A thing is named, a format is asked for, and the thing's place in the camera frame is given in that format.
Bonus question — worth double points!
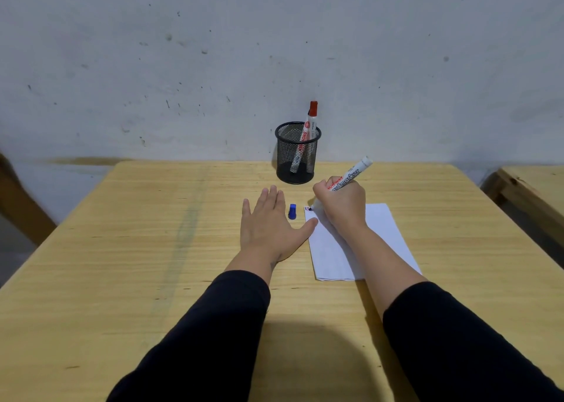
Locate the wooden bench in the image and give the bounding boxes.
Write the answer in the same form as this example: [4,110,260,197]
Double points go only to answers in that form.
[480,165,564,268]

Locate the wooden furniture piece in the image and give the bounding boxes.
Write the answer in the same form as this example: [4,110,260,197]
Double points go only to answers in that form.
[0,153,57,246]

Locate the white paper sheet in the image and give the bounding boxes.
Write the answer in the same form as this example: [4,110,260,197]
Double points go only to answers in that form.
[304,203,422,282]

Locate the wooden table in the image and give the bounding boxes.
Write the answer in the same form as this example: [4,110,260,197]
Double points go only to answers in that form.
[0,160,564,402]

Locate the black mesh pen holder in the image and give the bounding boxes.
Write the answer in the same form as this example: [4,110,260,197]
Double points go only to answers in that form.
[275,122,322,185]

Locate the person's right hand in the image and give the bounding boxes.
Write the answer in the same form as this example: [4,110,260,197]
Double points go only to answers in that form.
[312,176,367,235]

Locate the person's left forearm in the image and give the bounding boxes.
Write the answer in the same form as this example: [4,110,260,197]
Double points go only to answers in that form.
[106,247,283,402]

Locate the white board marker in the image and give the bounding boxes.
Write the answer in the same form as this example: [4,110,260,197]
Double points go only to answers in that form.
[307,156,373,211]

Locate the person's right forearm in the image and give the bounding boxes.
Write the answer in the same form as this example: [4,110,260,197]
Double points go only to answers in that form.
[341,222,564,402]

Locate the red capped white marker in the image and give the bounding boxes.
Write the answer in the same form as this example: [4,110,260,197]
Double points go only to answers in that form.
[290,101,319,174]

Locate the person's left hand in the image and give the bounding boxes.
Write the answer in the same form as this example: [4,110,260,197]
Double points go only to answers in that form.
[240,185,319,263]

